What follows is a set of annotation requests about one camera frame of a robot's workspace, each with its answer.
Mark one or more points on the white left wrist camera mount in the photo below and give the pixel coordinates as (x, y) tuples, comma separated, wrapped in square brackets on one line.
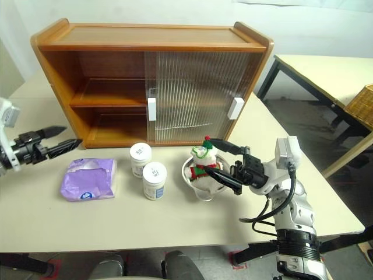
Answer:
[(7, 116)]

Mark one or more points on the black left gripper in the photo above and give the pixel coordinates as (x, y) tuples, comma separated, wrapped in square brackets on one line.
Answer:
[(29, 147)]

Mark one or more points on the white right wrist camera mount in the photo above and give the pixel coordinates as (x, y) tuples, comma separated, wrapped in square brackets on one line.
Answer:
[(287, 151)]

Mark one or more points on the ribbed glass sliding door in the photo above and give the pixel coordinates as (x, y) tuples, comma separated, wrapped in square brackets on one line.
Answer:
[(150, 73), (248, 64)]

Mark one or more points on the black table leg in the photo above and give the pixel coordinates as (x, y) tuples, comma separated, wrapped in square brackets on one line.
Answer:
[(26, 262), (341, 243)]

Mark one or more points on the white plastic bottle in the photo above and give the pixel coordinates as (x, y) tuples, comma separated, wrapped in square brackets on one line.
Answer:
[(140, 154), (154, 181)]

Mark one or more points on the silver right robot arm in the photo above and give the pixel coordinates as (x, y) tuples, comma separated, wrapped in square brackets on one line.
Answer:
[(294, 210)]

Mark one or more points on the wooden cabinet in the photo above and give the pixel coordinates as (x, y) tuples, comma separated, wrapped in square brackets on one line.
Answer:
[(145, 38)]

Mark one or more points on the brown cardboard piece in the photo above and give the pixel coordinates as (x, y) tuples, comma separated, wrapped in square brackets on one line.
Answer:
[(367, 251)]

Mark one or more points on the metal bowl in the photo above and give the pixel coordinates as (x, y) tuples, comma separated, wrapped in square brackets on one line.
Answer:
[(184, 175)]

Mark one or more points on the white plush toy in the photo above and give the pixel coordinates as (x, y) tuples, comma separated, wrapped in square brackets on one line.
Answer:
[(204, 160)]

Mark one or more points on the wicker basket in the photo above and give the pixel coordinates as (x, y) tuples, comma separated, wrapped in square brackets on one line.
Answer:
[(361, 105)]

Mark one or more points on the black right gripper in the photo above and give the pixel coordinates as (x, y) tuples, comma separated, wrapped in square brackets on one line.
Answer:
[(252, 172)]

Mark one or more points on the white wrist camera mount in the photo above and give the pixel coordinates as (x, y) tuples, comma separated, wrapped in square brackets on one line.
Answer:
[(287, 151), (7, 116)]

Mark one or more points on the beige side table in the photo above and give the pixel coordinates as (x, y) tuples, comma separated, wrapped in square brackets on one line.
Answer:
[(320, 70)]

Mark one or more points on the grey rounded shape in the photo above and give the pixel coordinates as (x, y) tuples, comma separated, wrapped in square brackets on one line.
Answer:
[(109, 266), (182, 265)]

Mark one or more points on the purple tissue pack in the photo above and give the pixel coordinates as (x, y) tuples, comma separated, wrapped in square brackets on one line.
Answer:
[(87, 181)]

